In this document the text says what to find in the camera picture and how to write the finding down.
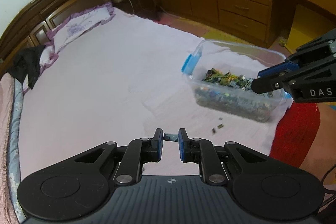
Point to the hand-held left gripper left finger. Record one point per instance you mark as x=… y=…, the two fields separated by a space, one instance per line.
x=159 y=146

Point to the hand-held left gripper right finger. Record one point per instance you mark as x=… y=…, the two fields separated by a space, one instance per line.
x=181 y=146

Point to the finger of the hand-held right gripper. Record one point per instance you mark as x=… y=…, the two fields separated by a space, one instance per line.
x=267 y=85
x=275 y=70

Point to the blue grey toy brick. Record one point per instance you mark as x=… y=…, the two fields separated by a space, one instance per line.
x=170 y=137

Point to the heap of mixed toy bricks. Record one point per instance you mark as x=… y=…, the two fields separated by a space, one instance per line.
x=225 y=82

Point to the clear plastic container blue latches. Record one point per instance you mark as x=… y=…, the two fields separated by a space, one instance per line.
x=231 y=56

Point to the person's right forearm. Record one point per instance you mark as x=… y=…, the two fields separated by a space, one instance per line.
x=325 y=134

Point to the red cloth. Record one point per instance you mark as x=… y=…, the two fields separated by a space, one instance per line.
x=288 y=129

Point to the colourful foam floor mat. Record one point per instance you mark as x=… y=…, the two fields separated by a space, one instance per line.
x=223 y=32

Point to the pink bed sheet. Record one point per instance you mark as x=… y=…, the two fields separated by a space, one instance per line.
x=105 y=82

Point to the blue floral quilt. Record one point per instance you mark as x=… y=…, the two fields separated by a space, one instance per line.
x=16 y=134

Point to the purple frilled pillow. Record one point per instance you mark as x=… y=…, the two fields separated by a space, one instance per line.
x=78 y=27

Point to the dark wooden nightstand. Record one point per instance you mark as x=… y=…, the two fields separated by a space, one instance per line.
x=139 y=1

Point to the pink checked quilt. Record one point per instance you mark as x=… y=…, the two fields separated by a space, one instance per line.
x=5 y=134

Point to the black garment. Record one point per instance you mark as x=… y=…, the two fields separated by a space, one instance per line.
x=27 y=64

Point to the dark wooden headboard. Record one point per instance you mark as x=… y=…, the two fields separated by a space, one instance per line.
x=39 y=11

